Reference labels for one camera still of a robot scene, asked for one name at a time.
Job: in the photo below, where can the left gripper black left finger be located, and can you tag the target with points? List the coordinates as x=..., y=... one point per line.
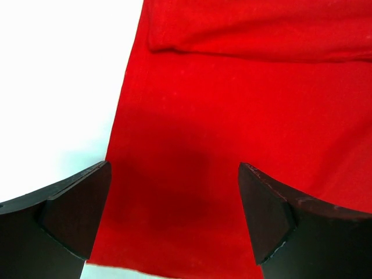
x=50, y=233

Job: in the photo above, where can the red t-shirt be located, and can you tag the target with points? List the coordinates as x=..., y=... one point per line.
x=282, y=85

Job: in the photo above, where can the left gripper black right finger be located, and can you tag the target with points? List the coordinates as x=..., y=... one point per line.
x=295, y=235

